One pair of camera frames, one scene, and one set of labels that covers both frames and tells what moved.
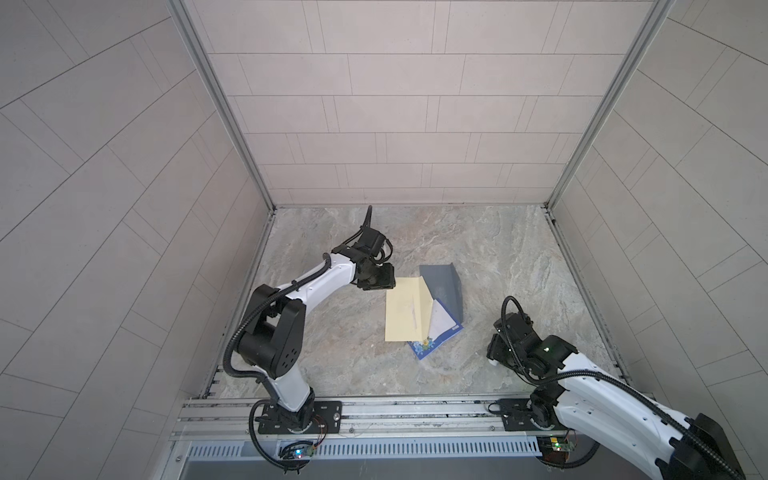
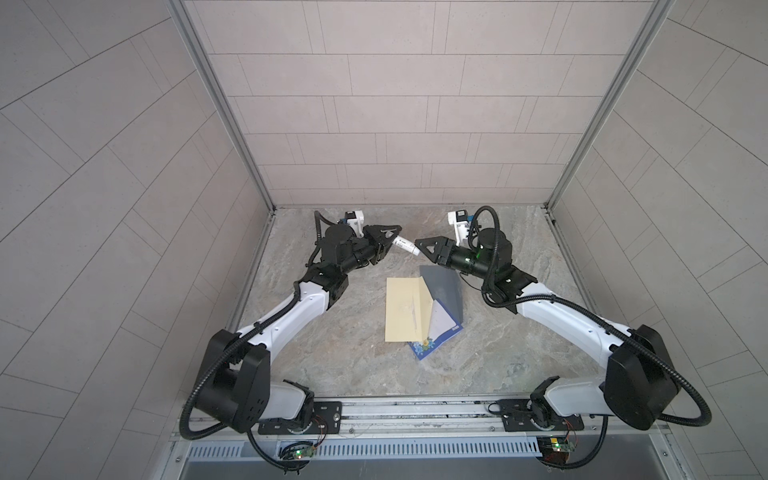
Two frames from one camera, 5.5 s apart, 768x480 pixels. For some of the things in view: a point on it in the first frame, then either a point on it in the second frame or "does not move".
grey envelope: x=444 y=284 does not move
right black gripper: x=493 y=347 to x=441 y=256
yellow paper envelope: x=408 y=311 does not move
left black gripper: x=387 y=280 to x=373 y=242
